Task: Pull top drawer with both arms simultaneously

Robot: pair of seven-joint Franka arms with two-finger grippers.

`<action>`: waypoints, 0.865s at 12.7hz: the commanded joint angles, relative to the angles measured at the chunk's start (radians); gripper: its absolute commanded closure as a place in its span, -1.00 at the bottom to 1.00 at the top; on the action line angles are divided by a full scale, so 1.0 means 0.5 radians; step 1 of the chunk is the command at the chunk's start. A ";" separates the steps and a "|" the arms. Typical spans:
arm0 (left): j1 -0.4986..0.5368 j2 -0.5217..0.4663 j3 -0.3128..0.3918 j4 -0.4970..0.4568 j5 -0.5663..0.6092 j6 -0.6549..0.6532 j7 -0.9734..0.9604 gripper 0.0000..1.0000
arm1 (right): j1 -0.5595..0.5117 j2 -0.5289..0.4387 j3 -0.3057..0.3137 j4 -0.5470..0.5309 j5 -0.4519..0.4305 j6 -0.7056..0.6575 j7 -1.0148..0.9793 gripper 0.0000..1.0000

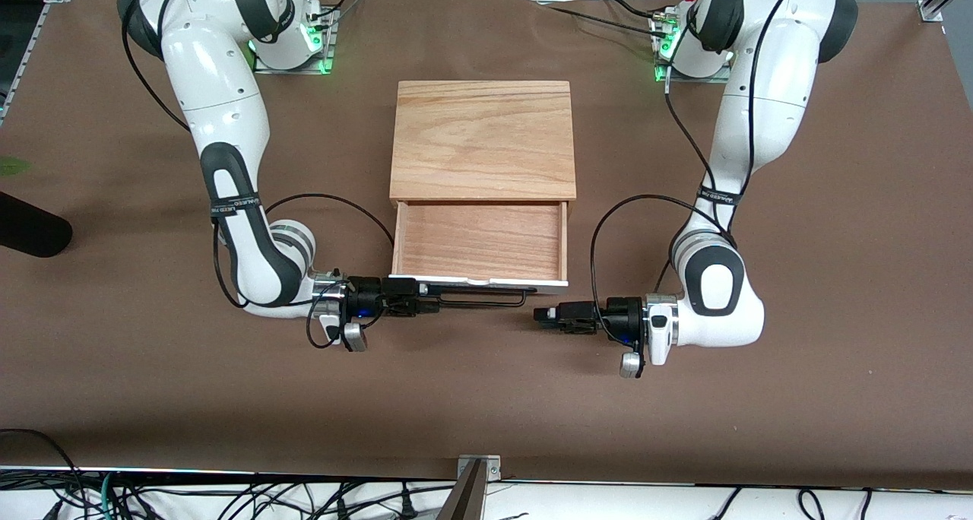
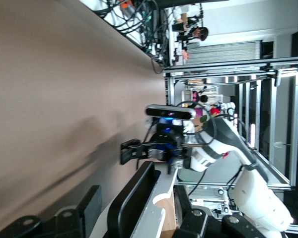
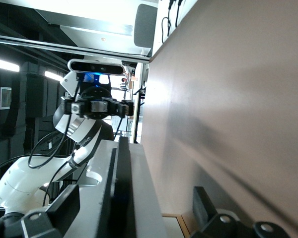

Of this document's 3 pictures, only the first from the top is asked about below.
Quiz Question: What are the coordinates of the black divider bar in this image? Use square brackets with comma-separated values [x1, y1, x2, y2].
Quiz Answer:
[426, 284, 537, 310]

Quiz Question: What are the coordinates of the white-front wooden drawer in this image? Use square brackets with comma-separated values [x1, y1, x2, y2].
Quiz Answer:
[389, 198, 569, 290]

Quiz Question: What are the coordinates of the wooden drawer cabinet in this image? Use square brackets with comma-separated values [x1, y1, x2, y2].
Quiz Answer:
[390, 81, 577, 205]

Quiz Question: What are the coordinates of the brown table cover sheet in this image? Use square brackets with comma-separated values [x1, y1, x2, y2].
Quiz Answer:
[0, 0, 973, 492]

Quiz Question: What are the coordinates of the black rounded object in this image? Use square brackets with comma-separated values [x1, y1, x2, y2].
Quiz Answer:
[0, 192, 74, 259]

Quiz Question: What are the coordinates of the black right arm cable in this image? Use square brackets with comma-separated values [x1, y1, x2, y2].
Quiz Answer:
[118, 0, 396, 350]

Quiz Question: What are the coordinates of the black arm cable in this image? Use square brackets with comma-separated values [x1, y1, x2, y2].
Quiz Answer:
[589, 0, 808, 354]
[118, 0, 396, 350]

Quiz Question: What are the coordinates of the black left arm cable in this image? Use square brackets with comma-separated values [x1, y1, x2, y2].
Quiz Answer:
[589, 0, 808, 354]

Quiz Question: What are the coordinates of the grey metal bracket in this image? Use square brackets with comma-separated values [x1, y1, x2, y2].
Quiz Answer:
[436, 454, 502, 520]

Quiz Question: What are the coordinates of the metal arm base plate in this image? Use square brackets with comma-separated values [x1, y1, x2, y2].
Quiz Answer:
[253, 3, 336, 75]
[654, 11, 735, 84]

